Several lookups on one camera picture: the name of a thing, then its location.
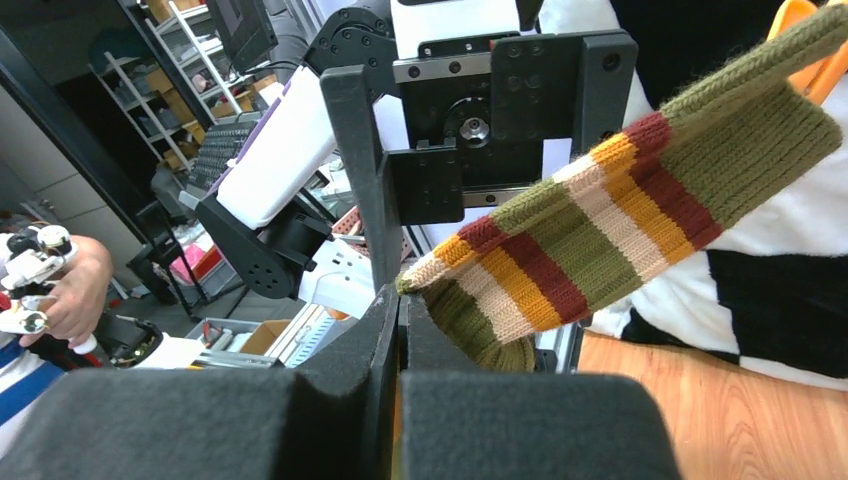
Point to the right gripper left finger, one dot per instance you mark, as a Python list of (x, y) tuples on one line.
[(329, 418)]

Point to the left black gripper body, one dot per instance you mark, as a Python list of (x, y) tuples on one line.
[(479, 110)]

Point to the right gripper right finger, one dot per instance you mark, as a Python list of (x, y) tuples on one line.
[(463, 422)]

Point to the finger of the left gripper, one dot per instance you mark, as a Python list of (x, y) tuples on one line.
[(350, 109)]

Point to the green striped sock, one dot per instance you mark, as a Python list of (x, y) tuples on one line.
[(635, 205)]

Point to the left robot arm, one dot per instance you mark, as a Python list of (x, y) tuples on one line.
[(284, 214)]

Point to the person hand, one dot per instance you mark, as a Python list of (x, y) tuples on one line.
[(80, 293)]

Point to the black computer monitor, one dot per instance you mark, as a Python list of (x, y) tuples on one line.
[(245, 30)]

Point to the metal storage shelf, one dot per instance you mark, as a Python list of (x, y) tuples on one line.
[(168, 73)]

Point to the black white checkered blanket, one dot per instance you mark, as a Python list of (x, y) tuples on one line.
[(770, 295)]

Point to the yellow clothes peg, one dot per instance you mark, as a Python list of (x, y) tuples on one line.
[(816, 76)]

